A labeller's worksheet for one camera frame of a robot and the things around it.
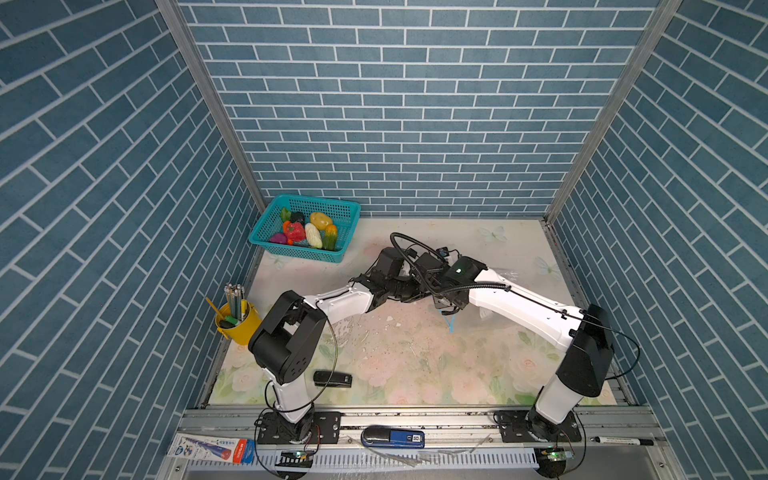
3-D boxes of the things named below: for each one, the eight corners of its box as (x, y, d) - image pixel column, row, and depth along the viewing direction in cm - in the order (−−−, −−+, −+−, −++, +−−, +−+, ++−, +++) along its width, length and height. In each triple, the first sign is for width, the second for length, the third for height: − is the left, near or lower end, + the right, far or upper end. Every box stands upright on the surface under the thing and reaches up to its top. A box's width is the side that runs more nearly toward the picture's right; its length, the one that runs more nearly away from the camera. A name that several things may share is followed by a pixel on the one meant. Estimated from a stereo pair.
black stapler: (315, 387, 82) (312, 383, 79) (317, 375, 84) (314, 370, 81) (351, 387, 82) (350, 383, 79) (352, 375, 84) (351, 370, 81)
